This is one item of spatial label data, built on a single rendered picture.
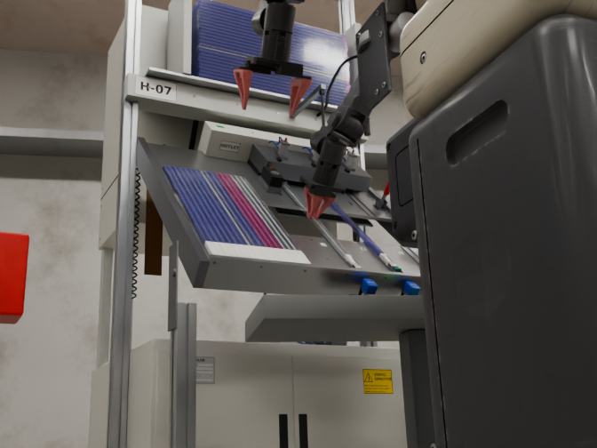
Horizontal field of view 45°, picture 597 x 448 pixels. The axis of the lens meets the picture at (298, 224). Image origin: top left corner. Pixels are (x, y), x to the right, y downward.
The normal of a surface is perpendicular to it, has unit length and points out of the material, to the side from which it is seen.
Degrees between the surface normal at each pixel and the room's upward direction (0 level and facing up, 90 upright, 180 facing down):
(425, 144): 90
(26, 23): 180
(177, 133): 90
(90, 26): 180
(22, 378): 90
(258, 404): 90
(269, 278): 133
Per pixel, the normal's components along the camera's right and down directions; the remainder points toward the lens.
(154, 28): 0.45, -0.29
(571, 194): -0.66, -0.21
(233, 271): 0.36, 0.43
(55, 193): 0.19, -0.31
